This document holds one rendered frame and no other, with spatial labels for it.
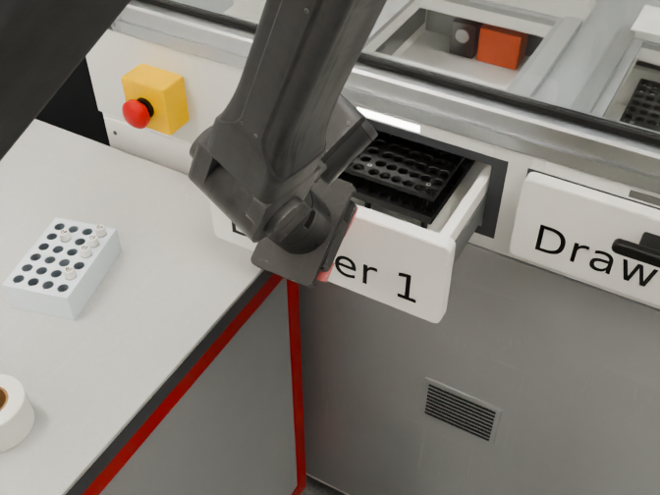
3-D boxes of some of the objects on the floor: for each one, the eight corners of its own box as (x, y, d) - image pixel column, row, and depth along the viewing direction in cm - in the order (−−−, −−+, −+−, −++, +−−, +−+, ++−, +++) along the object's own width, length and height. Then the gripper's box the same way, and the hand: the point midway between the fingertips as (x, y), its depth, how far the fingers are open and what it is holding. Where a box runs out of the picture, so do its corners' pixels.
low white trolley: (123, 816, 119) (-34, 603, 67) (-145, 613, 141) (-419, 335, 90) (314, 508, 156) (307, 218, 105) (78, 385, 179) (-25, 95, 127)
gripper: (270, 140, 68) (323, 193, 83) (222, 247, 67) (284, 283, 81) (339, 164, 66) (381, 215, 80) (290, 275, 65) (341, 306, 79)
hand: (330, 247), depth 80 cm, fingers open, 3 cm apart
